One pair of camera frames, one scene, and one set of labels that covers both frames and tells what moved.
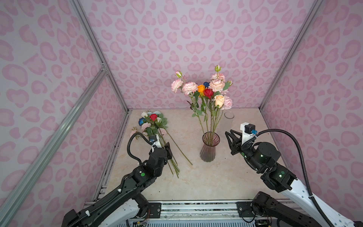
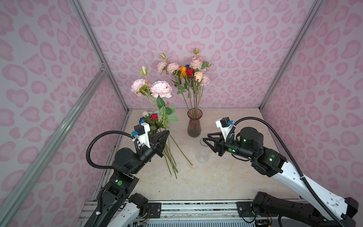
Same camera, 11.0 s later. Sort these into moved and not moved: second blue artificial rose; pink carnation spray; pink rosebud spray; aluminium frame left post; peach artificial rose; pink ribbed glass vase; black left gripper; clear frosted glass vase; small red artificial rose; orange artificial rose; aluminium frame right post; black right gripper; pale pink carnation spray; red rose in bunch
Moved: pale pink carnation spray; clear frosted glass vase; black right gripper; pink carnation spray; peach artificial rose; black left gripper; pink rosebud spray; small red artificial rose; pink ribbed glass vase; orange artificial rose
Not moved: red rose in bunch; aluminium frame right post; second blue artificial rose; aluminium frame left post
